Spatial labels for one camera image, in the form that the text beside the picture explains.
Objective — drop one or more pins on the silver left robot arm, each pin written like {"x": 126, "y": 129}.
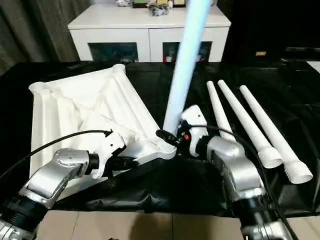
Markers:
{"x": 55, "y": 172}

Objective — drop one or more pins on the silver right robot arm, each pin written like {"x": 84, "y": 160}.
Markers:
{"x": 237, "y": 170}

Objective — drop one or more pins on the gold trophy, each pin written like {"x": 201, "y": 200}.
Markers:
{"x": 180, "y": 2}
{"x": 161, "y": 2}

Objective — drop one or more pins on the white plastic table leg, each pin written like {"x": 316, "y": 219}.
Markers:
{"x": 185, "y": 62}
{"x": 242, "y": 117}
{"x": 217, "y": 107}
{"x": 267, "y": 127}

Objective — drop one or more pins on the white plastic table top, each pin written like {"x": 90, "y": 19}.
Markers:
{"x": 75, "y": 105}

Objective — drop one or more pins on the small pale figurine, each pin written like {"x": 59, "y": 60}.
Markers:
{"x": 170, "y": 3}

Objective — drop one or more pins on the grey tangled bundle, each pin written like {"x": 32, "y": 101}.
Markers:
{"x": 158, "y": 11}

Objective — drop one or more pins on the white sideboard cabinet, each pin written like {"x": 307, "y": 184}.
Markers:
{"x": 112, "y": 32}

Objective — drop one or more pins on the black work mat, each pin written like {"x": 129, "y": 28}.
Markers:
{"x": 175, "y": 187}

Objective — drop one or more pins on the small yellow box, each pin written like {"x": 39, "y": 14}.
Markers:
{"x": 260, "y": 53}

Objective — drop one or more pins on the white jar red label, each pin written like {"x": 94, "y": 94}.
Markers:
{"x": 168, "y": 59}

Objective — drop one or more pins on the white side table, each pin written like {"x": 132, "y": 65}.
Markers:
{"x": 315, "y": 66}

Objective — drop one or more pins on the grey curtain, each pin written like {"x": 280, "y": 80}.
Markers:
{"x": 37, "y": 30}

